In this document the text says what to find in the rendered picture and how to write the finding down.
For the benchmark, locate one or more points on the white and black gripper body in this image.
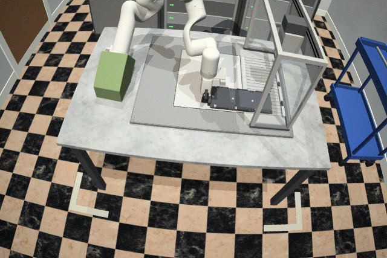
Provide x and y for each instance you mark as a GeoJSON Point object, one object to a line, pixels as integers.
{"type": "Point", "coordinates": [205, 84]}

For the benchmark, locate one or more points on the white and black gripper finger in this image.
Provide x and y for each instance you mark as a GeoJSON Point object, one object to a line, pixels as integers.
{"type": "Point", "coordinates": [205, 97]}

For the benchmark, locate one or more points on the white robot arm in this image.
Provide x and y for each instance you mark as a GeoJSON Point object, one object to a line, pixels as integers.
{"type": "Point", "coordinates": [142, 10]}

